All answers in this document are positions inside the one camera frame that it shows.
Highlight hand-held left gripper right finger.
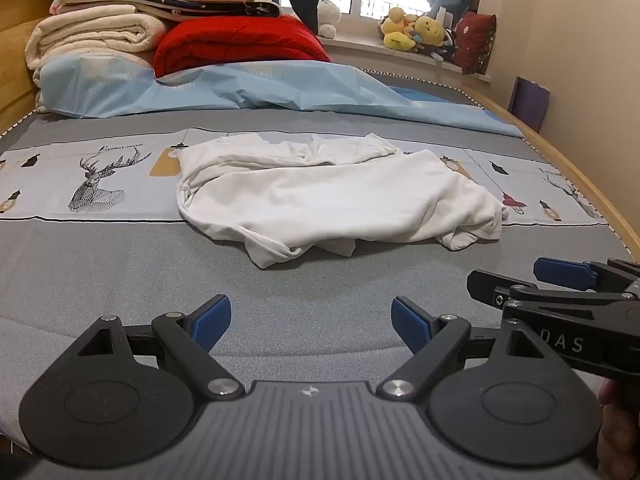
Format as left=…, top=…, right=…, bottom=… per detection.
left=376, top=296, right=548, bottom=401

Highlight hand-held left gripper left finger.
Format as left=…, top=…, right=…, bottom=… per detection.
left=77, top=294, right=246, bottom=401

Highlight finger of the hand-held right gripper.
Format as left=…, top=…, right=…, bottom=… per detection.
left=534, top=257, right=640, bottom=291
left=467, top=270, right=626, bottom=311

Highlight white t-shirt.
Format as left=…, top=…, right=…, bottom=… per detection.
left=176, top=133, right=510, bottom=268

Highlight person's right hand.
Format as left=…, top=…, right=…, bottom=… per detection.
left=595, top=379, right=640, bottom=480

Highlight light blue duvet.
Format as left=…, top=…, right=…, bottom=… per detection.
left=39, top=54, right=523, bottom=138

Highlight red cushion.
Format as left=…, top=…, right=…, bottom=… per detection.
left=452, top=11, right=498, bottom=75

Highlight black and white plush toy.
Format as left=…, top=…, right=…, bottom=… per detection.
left=435, top=27, right=460, bottom=65

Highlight round yellow plush toy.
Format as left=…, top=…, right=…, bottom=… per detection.
left=412, top=16, right=447, bottom=47

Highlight white window sill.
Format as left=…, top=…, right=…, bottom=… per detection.
left=320, top=35, right=493, bottom=82

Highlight yellow green plush toy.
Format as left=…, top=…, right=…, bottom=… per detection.
left=380, top=7, right=418, bottom=52

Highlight red folded blanket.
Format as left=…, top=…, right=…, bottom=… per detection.
left=153, top=15, right=332, bottom=81

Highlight cream folded blanket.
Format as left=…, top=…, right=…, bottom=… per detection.
left=25, top=10, right=166, bottom=113

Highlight navy patterned folded blanket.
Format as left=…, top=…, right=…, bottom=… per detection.
left=50, top=0, right=283, bottom=23

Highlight wooden headboard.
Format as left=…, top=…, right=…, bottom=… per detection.
left=0, top=0, right=66, bottom=133

